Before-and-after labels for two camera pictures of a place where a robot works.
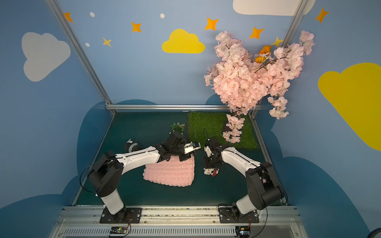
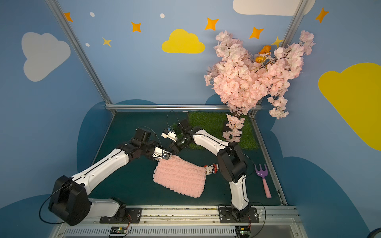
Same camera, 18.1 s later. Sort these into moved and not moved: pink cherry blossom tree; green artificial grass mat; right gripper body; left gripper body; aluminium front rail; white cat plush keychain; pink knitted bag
Moved: right gripper body; pink knitted bag; left gripper body
Not moved: aluminium front rail; pink cherry blossom tree; green artificial grass mat; white cat plush keychain
